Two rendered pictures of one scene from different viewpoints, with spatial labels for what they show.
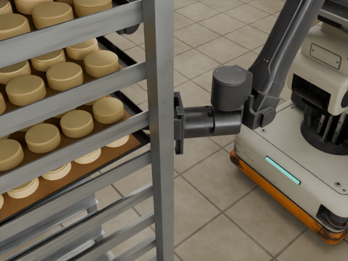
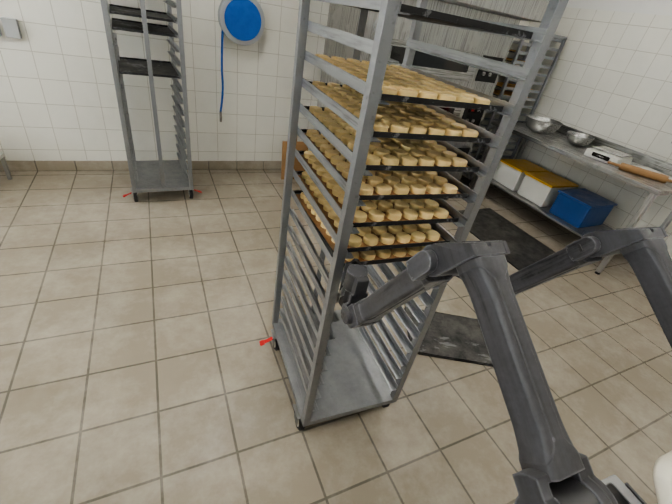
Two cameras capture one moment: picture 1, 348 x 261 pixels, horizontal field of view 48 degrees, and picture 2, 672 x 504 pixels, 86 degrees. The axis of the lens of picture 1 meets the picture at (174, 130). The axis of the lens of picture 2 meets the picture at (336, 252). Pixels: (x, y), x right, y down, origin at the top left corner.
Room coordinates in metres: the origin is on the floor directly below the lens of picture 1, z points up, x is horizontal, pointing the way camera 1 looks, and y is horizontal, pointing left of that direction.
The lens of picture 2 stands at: (0.62, -0.87, 1.65)
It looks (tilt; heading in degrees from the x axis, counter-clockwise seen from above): 33 degrees down; 100
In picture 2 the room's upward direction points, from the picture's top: 11 degrees clockwise
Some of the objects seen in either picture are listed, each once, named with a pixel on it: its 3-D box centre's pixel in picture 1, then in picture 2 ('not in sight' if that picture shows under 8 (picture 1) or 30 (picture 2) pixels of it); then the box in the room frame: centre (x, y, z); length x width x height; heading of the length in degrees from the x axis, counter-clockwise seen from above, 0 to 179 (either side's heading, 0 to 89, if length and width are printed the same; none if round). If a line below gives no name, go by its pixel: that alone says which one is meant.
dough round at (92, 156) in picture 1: (85, 149); not in sight; (0.47, 0.15, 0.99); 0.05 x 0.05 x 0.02
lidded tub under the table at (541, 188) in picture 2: not in sight; (546, 189); (2.12, 3.50, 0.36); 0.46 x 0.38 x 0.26; 40
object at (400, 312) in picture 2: not in sight; (382, 286); (0.63, 0.52, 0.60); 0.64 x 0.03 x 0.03; 127
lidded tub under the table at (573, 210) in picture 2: not in sight; (581, 208); (2.41, 3.16, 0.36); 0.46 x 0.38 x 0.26; 41
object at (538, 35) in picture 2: not in sight; (461, 22); (0.63, 0.52, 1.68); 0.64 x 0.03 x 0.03; 127
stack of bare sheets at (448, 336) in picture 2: not in sight; (452, 335); (1.17, 1.00, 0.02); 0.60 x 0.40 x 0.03; 12
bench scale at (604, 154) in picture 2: not in sight; (608, 155); (2.37, 3.15, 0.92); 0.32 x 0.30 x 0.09; 47
